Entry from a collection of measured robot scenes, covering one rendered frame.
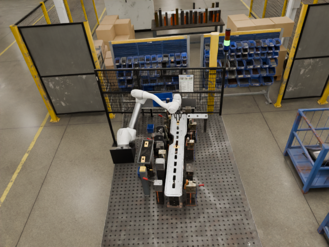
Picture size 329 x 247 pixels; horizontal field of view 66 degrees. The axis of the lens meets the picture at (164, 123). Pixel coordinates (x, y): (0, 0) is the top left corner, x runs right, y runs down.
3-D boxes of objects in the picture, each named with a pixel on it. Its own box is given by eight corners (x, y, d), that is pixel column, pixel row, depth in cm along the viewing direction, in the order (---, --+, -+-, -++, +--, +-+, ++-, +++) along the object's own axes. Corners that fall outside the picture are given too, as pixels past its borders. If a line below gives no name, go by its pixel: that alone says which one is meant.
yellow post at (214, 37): (213, 146, 450) (222, 35, 321) (203, 146, 452) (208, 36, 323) (213, 139, 463) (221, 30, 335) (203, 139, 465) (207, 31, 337)
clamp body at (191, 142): (195, 162, 334) (195, 143, 311) (185, 162, 335) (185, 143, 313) (195, 157, 341) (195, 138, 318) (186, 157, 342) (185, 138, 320)
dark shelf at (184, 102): (196, 109, 373) (196, 107, 371) (136, 109, 383) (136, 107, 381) (196, 100, 390) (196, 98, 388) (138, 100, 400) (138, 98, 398)
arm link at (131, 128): (119, 140, 352) (125, 140, 373) (129, 144, 347) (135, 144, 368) (135, 88, 350) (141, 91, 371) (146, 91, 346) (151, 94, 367)
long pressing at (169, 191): (184, 197, 262) (184, 196, 261) (162, 196, 264) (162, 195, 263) (187, 114, 366) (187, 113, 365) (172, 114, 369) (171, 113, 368)
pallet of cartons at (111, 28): (132, 66, 707) (126, 28, 640) (104, 67, 713) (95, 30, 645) (137, 48, 799) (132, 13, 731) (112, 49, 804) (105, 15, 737)
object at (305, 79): (275, 107, 522) (302, 4, 393) (272, 103, 533) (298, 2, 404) (326, 104, 519) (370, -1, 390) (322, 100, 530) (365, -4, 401)
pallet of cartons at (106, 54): (127, 92, 604) (119, 51, 536) (93, 96, 602) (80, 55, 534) (128, 69, 696) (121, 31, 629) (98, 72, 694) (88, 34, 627)
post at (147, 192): (150, 196, 299) (145, 172, 270) (143, 196, 299) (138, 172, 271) (151, 190, 304) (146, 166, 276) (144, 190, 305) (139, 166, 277)
